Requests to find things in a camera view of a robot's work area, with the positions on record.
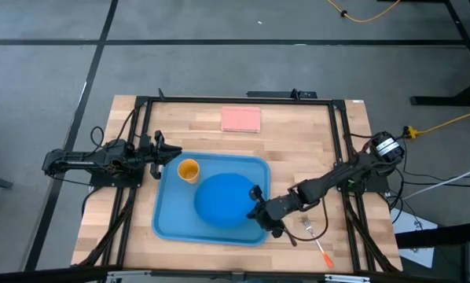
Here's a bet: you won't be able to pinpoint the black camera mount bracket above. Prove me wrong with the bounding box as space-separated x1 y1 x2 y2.
246 89 318 100

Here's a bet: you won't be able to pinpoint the pink notebook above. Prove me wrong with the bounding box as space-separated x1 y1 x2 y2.
220 105 263 134

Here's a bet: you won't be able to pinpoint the yellow extension cable with plug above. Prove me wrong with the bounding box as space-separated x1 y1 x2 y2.
402 106 470 140

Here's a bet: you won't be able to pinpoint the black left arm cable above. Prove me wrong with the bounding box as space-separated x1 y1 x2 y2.
89 125 107 149

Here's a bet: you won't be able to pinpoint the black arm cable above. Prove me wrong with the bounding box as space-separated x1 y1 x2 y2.
89 125 107 149
296 195 331 243

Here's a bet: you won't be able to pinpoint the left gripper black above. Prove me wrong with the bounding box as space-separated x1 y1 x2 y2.
138 130 183 180

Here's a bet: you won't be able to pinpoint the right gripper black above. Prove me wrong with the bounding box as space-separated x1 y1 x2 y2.
245 184 299 239

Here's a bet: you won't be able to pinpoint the metal fork orange handle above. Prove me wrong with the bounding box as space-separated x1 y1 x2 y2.
300 215 334 270

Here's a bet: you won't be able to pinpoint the blue round plate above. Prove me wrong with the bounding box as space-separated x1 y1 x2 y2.
193 172 259 230

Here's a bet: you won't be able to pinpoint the black aluminium table frame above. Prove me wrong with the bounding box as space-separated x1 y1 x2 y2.
72 94 403 276

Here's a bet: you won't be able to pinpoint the yellow floor cable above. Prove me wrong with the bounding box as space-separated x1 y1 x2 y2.
325 0 402 24

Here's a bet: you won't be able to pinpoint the yellow paper cup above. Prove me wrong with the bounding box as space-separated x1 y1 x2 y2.
177 158 201 185

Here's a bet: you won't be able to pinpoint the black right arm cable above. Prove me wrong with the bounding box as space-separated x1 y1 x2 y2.
296 195 331 243

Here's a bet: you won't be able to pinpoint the white cable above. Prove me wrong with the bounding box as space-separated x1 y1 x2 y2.
402 163 470 201

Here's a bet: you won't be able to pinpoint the black metal stand legs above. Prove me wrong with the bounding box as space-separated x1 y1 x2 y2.
378 0 470 107

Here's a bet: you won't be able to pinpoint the light blue plastic tray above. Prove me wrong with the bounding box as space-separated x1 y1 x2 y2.
151 151 271 248

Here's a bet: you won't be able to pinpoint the white paper sheet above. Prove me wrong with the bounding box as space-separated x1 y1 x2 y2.
390 207 439 270

